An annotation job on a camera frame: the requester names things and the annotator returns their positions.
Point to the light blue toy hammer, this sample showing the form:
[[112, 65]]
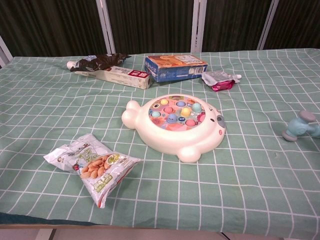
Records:
[[296, 126]]

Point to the white whack-a-mole toy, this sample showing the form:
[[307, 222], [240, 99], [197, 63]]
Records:
[[162, 136]]

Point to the blue orange cardboard box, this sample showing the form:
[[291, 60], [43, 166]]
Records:
[[172, 68]]

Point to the white red toothpaste box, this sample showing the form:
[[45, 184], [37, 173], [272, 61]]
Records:
[[120, 76]]

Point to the silver pink spout pouch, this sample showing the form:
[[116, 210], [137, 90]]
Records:
[[220, 78]]

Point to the silver nut snack bag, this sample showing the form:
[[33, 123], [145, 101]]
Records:
[[100, 172]]

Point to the dark brown snack bag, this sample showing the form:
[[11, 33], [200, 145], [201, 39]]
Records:
[[100, 62]]

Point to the green checked tablecloth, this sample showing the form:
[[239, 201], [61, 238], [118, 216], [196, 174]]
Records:
[[225, 190]]

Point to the dark pleated curtain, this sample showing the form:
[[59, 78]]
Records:
[[152, 25]]

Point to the white frame post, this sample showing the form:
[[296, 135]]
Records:
[[198, 25], [267, 25], [106, 27], [4, 51]]

